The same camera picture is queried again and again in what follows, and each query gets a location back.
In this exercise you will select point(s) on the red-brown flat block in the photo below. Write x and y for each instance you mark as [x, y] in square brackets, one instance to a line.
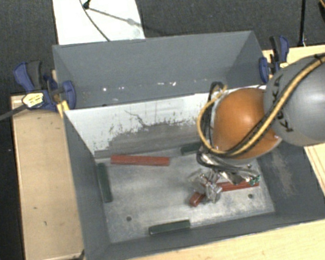
[235, 186]
[139, 160]
[196, 200]

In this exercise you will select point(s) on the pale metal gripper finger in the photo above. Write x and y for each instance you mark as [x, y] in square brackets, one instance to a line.
[199, 181]
[213, 193]

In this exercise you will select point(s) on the grey metal bin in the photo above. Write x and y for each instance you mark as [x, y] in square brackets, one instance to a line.
[142, 69]

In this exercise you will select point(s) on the dark green flat block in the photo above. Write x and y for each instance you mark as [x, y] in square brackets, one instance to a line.
[190, 148]
[104, 183]
[169, 227]

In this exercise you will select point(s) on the pale wood board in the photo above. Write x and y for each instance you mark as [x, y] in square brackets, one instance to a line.
[44, 177]

